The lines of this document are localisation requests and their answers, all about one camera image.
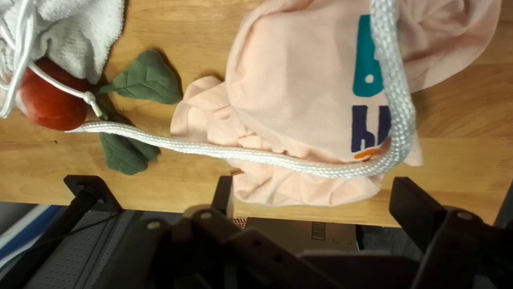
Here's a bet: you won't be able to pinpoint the white cloth bag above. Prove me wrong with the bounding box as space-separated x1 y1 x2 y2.
0 0 127 118

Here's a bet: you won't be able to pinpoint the thin white cord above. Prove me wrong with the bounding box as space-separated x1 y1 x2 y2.
0 0 106 120

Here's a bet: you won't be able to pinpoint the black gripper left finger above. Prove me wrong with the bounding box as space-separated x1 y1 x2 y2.
63 173 343 289

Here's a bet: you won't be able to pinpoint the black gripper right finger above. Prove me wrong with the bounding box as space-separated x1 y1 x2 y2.
390 176 513 289

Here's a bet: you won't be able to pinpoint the red apple toy green leaves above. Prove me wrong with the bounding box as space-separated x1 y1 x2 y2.
18 49 183 174

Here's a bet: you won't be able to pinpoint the thick white braided rope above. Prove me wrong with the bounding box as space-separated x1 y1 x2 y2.
64 0 417 179

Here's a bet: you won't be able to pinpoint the peach shirt with teal print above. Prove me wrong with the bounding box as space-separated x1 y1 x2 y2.
168 0 503 208

